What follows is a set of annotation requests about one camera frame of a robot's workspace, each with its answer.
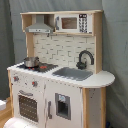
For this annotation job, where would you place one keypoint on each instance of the small metal pot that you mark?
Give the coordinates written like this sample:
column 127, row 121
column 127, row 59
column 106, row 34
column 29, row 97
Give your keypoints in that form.
column 31, row 61

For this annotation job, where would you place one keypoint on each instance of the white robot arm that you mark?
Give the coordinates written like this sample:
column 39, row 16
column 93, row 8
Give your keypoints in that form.
column 14, row 123

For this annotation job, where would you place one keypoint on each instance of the wooden toy kitchen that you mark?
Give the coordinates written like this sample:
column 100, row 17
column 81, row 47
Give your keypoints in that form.
column 87, row 97

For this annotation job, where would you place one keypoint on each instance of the grey toy sink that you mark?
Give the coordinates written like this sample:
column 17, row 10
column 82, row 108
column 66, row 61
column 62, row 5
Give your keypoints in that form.
column 71, row 73

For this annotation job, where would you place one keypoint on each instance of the black toy faucet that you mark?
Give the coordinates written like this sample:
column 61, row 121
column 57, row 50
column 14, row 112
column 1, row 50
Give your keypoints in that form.
column 82, row 63

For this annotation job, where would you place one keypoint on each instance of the black stovetop with red burners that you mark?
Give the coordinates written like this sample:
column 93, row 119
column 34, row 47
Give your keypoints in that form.
column 42, row 67

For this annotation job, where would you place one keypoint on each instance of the right red stove knob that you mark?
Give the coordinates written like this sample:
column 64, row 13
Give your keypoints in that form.
column 34, row 83

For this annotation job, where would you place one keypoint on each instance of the red stove knob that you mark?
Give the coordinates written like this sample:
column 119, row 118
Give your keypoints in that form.
column 34, row 83
column 15, row 78

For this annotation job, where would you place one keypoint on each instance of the grey ice dispenser panel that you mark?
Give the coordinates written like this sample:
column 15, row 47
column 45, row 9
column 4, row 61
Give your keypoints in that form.
column 63, row 107

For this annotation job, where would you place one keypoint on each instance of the toy microwave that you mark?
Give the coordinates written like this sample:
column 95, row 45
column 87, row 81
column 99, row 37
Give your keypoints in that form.
column 73, row 23

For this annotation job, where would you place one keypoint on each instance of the grey range hood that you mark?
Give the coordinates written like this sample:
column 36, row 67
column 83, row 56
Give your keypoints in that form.
column 39, row 26

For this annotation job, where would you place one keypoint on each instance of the left red stove knob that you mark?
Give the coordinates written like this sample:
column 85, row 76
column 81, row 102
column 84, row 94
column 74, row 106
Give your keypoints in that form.
column 15, row 78

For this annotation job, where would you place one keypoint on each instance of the grey backdrop curtain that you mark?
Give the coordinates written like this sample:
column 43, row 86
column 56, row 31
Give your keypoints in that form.
column 115, row 45

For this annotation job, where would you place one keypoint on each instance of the grey cabinet door handle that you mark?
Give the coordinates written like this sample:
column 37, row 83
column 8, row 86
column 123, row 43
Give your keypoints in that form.
column 49, row 110

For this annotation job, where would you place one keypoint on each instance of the oven door with handle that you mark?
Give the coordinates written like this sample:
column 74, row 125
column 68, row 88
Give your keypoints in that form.
column 29, row 103

